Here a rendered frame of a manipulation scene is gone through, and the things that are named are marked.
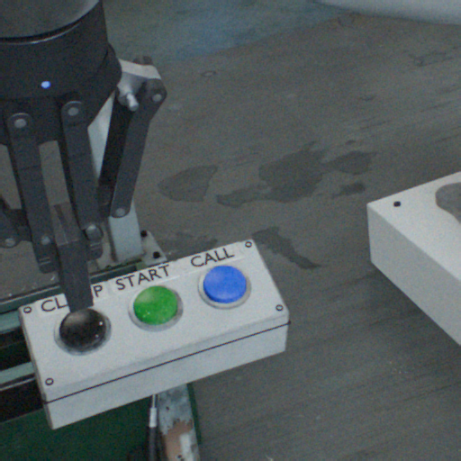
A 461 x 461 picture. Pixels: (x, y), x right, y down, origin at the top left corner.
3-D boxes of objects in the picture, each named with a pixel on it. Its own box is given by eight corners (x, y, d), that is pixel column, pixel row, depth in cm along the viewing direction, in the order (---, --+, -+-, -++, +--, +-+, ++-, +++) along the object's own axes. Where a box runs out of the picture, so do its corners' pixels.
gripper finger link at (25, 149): (36, 111, 51) (4, 117, 51) (60, 254, 60) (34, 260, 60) (13, 53, 54) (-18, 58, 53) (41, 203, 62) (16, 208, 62)
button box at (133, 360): (49, 433, 72) (40, 392, 67) (25, 346, 76) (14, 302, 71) (288, 352, 75) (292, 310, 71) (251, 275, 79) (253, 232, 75)
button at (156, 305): (141, 340, 71) (140, 326, 70) (129, 306, 73) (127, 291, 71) (184, 327, 72) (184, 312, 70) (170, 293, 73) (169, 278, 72)
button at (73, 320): (67, 365, 70) (65, 349, 69) (56, 328, 72) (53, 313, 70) (112, 349, 71) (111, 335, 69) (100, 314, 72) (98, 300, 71)
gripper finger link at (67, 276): (70, 241, 60) (57, 245, 60) (82, 310, 66) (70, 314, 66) (56, 203, 62) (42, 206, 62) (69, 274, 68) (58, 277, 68)
